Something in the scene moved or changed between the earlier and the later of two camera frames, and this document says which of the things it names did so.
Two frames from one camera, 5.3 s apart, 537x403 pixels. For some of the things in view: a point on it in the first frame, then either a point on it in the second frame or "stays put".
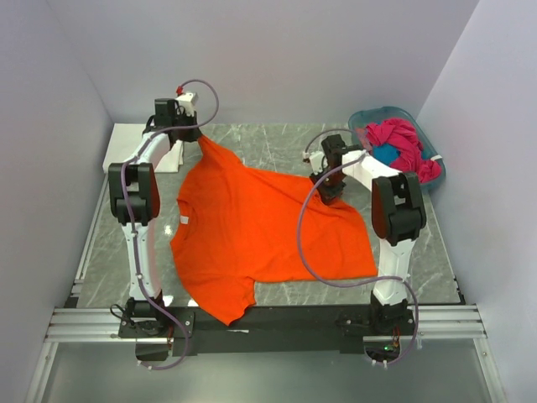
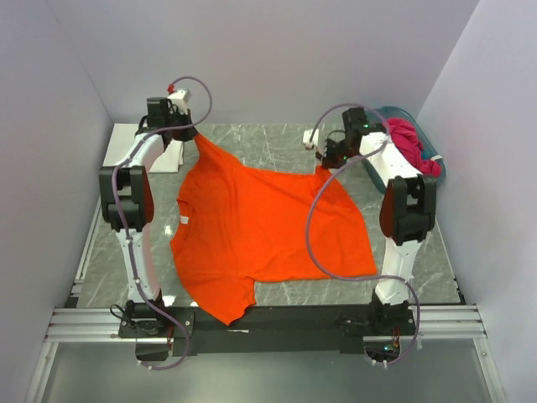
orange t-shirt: [235, 227] stays put
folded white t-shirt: [122, 139] stays put
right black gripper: [329, 195] to [325, 156]
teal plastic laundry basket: [360, 117] stays put
